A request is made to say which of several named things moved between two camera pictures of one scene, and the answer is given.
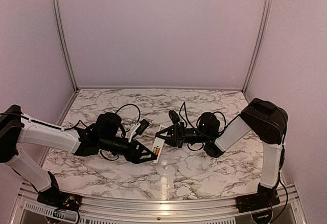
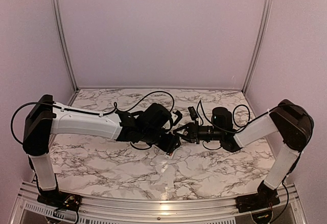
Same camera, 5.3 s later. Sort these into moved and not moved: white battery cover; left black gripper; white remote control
Moved: left black gripper; white remote control
Not moved: white battery cover
